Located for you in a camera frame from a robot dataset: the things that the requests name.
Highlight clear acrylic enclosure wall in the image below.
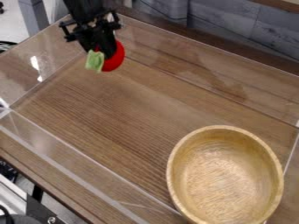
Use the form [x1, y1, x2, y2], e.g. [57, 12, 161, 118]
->
[0, 14, 299, 224]

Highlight black table leg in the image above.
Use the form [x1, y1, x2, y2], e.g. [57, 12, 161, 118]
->
[33, 185, 43, 202]

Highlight wooden bowl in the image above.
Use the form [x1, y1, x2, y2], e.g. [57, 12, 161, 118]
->
[166, 125, 285, 224]

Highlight red plush strawberry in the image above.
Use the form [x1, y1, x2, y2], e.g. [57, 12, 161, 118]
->
[86, 41, 126, 73]

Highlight black clamp with cable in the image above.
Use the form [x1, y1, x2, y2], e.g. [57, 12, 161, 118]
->
[0, 196, 67, 224]

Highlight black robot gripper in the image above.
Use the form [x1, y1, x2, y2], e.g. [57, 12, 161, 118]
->
[61, 0, 122, 59]

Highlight grey post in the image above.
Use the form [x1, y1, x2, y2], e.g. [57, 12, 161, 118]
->
[18, 0, 50, 36]

